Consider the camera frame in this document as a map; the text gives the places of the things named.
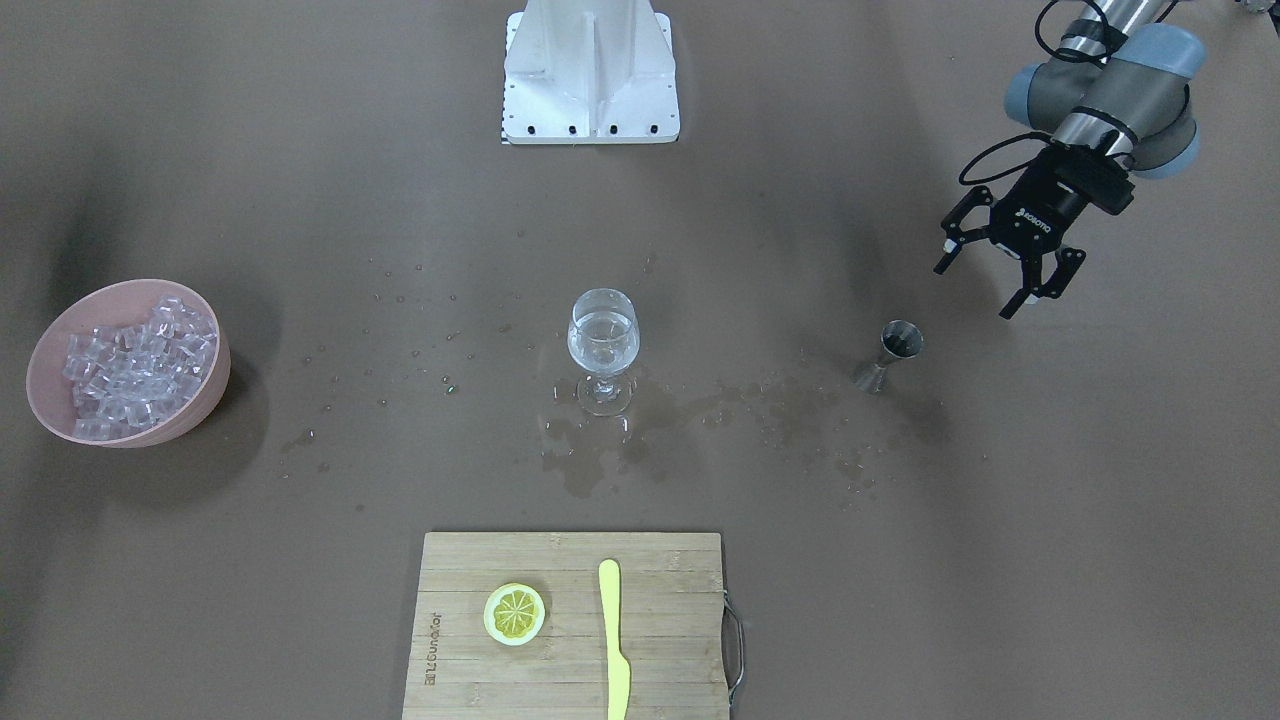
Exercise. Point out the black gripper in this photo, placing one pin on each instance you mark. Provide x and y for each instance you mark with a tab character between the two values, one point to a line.
1037	212

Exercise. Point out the steel jigger measuring cup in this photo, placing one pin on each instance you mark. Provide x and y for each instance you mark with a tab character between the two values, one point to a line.
899	340

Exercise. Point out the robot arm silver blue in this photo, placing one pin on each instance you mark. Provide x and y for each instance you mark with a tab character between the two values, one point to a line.
1110	103

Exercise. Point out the clear wine glass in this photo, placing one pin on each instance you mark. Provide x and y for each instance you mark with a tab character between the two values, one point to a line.
603	338

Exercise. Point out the clear ice cubes pile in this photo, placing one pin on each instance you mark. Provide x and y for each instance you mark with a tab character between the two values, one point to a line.
125	379

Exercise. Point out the bamboo cutting board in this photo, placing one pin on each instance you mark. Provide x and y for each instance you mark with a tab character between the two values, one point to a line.
674	607

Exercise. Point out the yellow plastic knife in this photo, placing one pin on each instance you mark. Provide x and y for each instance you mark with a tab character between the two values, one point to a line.
619	672

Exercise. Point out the yellow lemon slice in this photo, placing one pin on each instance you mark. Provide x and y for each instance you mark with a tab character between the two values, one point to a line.
513	614

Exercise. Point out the pink bowl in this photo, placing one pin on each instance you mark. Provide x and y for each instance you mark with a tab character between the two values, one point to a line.
123	303

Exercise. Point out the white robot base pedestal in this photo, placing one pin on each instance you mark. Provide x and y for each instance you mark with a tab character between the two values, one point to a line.
589	73

